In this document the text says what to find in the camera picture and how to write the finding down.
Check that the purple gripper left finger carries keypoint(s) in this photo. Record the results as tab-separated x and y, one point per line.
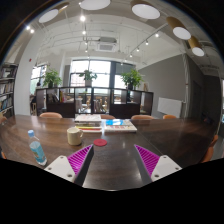
74	167

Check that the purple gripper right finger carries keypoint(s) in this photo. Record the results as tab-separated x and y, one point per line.
153	167

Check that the clear water bottle blue label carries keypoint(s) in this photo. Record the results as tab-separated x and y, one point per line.
36	148

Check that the cream ceramic mug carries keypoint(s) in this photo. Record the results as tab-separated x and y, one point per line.
74	136

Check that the red round coaster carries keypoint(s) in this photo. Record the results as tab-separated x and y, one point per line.
100	142

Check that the stack of books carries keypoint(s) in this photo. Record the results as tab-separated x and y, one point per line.
89	123

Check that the orange chair far right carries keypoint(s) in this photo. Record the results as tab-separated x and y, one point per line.
169	117

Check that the orange chair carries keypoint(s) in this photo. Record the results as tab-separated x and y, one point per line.
105	116
51	115
169	117
210	150
142	117

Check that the orange chair right side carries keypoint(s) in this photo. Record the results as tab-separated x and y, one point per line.
210	150

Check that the flat book blue cover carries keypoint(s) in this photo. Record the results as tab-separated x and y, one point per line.
119	125

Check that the orange chair middle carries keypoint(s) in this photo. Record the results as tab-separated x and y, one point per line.
105	116

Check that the orange chair far left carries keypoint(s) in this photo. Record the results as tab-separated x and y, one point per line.
51	115

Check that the white whiteboard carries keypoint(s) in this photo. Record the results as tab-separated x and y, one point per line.
170	106

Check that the dark open shelf divider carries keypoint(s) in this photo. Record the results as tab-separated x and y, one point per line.
71	101

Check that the left potted plant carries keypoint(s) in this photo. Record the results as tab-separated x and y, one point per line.
51	78

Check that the potted plant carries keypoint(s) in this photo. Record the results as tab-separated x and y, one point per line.
88	77
51	78
132	78

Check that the right potted plant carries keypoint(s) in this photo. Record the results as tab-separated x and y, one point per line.
132	78

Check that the middle potted plant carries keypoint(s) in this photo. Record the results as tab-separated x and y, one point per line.
88	77

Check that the round ceiling lamp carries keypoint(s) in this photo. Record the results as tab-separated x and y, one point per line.
145	11
182	33
48	16
94	4
198	51

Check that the ceiling air conditioner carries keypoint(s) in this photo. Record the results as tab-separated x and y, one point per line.
106	44

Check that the bookshelf on left wall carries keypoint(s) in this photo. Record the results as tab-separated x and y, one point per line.
7	80

